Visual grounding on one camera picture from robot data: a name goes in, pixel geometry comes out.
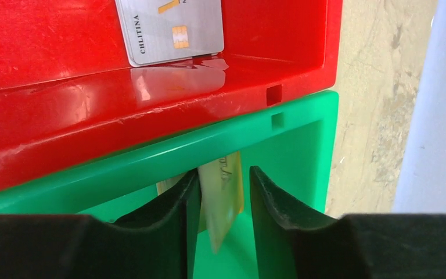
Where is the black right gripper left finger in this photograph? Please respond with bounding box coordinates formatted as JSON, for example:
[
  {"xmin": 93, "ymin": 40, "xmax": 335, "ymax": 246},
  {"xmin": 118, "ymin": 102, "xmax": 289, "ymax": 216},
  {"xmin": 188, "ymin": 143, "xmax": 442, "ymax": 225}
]
[{"xmin": 0, "ymin": 170, "xmax": 201, "ymax": 278}]

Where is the gold card with stripe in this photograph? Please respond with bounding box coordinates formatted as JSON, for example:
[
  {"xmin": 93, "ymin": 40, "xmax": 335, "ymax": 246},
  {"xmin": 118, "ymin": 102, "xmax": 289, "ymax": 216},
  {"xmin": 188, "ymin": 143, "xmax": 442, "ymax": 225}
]
[{"xmin": 197, "ymin": 151, "xmax": 244, "ymax": 253}]

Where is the silver credit card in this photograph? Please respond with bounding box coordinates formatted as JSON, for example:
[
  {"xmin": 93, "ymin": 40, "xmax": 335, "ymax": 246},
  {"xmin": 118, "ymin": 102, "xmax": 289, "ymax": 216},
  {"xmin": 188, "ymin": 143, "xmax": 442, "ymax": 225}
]
[{"xmin": 116, "ymin": 0, "xmax": 224, "ymax": 67}]

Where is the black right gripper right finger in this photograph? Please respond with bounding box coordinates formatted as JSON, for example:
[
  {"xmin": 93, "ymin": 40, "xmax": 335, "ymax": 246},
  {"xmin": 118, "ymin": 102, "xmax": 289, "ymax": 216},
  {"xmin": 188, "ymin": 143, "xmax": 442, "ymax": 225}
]
[{"xmin": 249, "ymin": 166, "xmax": 446, "ymax": 278}]

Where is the gold credit card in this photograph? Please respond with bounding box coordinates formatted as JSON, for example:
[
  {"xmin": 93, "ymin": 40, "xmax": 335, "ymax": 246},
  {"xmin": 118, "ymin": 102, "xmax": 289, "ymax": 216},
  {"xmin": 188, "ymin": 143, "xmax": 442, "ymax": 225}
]
[{"xmin": 156, "ymin": 173, "xmax": 185, "ymax": 195}]

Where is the green plastic bin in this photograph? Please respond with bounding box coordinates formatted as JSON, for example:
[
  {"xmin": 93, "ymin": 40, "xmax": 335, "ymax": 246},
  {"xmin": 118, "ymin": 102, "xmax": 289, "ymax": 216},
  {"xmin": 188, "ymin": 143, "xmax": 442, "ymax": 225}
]
[{"xmin": 0, "ymin": 91, "xmax": 339, "ymax": 278}]

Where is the red plastic bin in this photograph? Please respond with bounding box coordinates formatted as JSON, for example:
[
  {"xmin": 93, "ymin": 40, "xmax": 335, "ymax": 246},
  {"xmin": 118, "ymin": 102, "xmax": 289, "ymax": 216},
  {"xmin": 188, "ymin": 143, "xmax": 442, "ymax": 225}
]
[{"xmin": 0, "ymin": 1, "xmax": 343, "ymax": 191}]

